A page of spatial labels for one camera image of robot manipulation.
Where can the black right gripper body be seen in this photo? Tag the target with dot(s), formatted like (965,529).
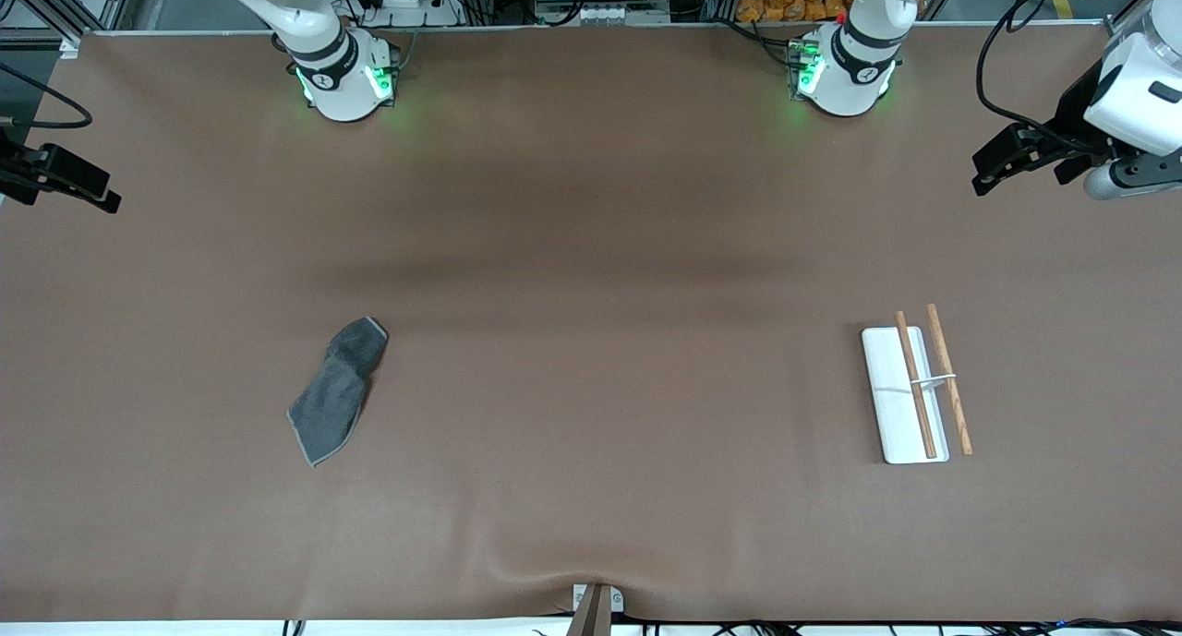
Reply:
(11,170)

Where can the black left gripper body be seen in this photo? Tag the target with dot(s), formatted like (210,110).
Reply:
(1073,112)

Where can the dark grey towel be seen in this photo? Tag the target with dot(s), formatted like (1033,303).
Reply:
(337,391)

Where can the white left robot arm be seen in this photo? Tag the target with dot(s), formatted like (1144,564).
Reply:
(850,73)

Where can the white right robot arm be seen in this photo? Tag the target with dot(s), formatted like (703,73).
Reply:
(332,64)

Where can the white rectangular tray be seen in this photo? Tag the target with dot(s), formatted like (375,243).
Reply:
(900,405)

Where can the brown table cover cloth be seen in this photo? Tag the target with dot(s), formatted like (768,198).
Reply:
(591,248)

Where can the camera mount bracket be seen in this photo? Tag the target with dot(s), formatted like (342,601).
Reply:
(596,608)

